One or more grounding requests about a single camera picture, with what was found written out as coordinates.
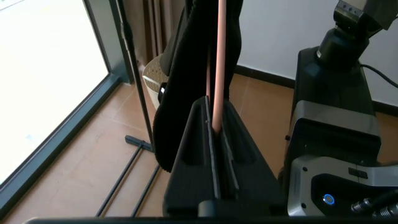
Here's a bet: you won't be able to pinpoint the pink clothes hanger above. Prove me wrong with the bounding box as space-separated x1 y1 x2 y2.
205 0 228 134

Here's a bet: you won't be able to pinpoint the window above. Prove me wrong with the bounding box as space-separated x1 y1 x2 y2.
0 0 132 218

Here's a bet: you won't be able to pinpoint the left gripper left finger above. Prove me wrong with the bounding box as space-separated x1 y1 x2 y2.
162 95 222 216

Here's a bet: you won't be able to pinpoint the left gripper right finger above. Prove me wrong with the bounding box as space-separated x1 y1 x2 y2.
220 99 286 216

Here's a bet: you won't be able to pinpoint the black cable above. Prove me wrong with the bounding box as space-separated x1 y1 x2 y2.
359 63 398 90

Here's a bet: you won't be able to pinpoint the white laundry basket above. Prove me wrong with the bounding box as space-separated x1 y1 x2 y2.
142 55 170 110

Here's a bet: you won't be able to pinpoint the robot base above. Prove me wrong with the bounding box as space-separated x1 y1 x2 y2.
279 45 398 218

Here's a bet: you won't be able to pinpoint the black clothes rack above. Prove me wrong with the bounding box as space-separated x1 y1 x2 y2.
95 0 162 218

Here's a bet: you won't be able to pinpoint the black shorts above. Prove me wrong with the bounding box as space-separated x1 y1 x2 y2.
152 0 244 174

